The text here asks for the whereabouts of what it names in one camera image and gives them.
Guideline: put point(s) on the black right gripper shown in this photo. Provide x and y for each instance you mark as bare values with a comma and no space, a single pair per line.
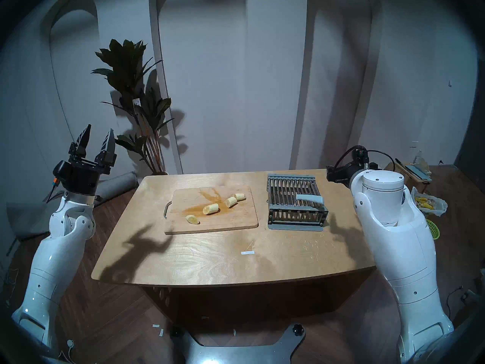
343,171

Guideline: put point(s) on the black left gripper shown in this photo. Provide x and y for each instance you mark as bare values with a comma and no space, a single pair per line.
83,175

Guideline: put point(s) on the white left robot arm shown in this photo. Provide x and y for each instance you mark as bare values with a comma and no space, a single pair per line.
57,253

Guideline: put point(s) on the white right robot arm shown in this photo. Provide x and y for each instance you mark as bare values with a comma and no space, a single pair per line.
401,234

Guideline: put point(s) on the grey blue flat board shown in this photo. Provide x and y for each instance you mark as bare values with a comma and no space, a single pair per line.
418,172

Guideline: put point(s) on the white bag of banana peels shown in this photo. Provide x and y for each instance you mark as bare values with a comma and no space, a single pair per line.
432,206

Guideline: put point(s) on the wooden cutting board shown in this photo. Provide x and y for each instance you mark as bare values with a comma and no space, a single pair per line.
227,221

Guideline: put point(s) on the rolled grey mat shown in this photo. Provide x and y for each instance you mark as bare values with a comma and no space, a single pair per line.
117,183

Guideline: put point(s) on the grey slotted knife rack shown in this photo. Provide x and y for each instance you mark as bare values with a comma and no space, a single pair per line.
288,189

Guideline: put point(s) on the cardboard box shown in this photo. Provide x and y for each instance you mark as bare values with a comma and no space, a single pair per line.
413,181

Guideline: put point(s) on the tall potted green plant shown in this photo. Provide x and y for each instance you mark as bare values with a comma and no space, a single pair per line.
129,67

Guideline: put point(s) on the clear plastic bottle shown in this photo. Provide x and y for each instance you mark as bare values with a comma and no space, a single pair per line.
420,158

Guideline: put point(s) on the green mesh basket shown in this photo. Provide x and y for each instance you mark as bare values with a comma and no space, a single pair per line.
434,228

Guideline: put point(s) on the black base knob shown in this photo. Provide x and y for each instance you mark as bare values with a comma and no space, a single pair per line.
177,332
298,329

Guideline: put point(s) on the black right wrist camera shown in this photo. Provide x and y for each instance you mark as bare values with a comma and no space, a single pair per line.
360,154

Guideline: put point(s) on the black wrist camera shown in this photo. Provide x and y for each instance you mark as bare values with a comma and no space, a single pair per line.
60,170
360,154

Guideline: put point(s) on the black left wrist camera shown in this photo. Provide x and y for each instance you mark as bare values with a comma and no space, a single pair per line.
60,170

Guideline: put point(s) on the grey metal robot base plate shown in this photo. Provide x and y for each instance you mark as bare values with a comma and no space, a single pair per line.
235,353

